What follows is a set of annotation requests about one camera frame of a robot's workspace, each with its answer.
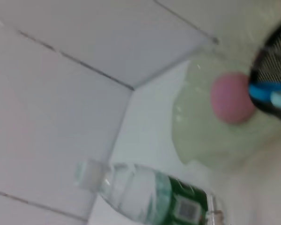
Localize clear water bottle green label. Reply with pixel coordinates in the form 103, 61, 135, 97
73, 158, 224, 225

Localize pink peach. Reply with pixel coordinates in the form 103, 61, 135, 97
210, 72, 258, 125

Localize blue capped scissors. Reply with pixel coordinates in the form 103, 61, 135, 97
248, 82, 281, 108

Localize green glass fruit plate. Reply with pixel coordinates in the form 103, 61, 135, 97
171, 52, 281, 170

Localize black mesh pen holder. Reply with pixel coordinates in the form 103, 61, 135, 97
248, 13, 281, 126

